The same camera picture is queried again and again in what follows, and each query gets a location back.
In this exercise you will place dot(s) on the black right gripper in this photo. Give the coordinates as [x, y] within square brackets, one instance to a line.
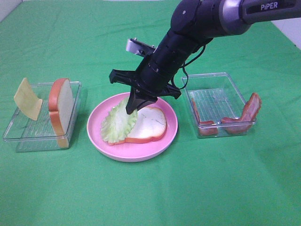
[149, 81]

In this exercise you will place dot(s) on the clear left plastic tray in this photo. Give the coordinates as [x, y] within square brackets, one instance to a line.
[26, 135]

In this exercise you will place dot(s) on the bacon strip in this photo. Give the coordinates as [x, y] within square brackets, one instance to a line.
[202, 129]
[249, 113]

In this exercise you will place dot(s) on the yellow cheese slice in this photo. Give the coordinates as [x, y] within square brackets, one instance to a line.
[27, 101]

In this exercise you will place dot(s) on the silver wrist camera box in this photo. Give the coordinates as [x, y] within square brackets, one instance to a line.
[139, 48]

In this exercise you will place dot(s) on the upright bread slice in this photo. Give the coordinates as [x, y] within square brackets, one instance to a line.
[60, 106]

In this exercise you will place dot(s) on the green lettuce leaf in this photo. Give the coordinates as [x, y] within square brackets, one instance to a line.
[118, 123]

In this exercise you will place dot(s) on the pink round plate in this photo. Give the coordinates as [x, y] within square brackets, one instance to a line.
[130, 152]

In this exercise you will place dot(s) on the clear right plastic tray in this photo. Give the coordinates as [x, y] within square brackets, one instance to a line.
[216, 97]

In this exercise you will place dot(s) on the green tablecloth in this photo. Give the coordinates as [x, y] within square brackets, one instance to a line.
[251, 180]

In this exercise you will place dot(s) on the white bread slice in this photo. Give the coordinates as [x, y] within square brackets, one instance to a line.
[150, 126]

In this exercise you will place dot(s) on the clear plastic tray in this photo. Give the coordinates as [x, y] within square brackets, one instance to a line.
[26, 135]
[216, 97]

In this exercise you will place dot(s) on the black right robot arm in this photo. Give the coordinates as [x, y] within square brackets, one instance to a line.
[194, 24]

